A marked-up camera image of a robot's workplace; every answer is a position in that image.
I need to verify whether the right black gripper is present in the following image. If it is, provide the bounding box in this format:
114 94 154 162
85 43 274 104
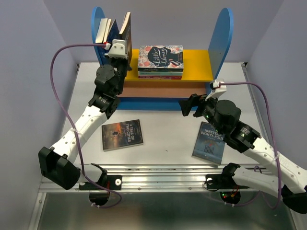
178 91 224 135

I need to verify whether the Nineteen Eighty-Four blue book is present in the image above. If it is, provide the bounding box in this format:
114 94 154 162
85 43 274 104
191 122 225 165

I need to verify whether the Three Days To See book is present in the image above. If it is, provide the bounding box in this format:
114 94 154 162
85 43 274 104
119 11 132 63

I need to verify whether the dark brown book underneath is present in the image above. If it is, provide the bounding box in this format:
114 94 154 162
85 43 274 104
102 119 143 151

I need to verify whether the Jane Eyre blue book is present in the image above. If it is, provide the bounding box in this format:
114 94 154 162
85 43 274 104
95 18 108 65

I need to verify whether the Animal Farm book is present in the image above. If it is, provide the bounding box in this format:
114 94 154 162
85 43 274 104
103 19 119 43

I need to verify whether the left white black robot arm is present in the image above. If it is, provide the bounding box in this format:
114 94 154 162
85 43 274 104
38 58 130 190

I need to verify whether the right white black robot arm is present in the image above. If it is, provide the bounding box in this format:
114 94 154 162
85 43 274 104
178 94 307 214

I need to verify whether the green spine book in stack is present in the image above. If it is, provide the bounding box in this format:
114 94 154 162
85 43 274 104
138 71 183 76

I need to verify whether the red spine book in stack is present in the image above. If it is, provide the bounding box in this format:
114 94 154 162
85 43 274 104
138 75 182 80

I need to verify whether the blue yellow wooden bookshelf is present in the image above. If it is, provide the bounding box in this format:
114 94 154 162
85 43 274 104
91 7 234 111

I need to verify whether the Little Women floral book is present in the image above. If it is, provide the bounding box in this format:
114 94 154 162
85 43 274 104
138 45 184 72

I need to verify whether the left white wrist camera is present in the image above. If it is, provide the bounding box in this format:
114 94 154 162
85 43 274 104
104 39 128 59

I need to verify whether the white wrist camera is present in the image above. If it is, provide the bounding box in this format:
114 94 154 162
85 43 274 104
205 79 227 101
104 39 128 59

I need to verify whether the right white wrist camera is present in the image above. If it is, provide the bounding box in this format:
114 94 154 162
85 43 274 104
205 79 227 101

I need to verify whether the aluminium rail frame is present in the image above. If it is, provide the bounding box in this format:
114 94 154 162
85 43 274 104
26 61 303 230

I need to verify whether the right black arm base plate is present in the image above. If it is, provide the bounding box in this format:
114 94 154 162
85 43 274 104
202 174 249 192

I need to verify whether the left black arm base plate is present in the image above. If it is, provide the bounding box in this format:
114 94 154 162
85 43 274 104
78 174 122 191

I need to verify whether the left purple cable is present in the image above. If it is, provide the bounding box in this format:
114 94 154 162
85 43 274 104
50 43 122 208

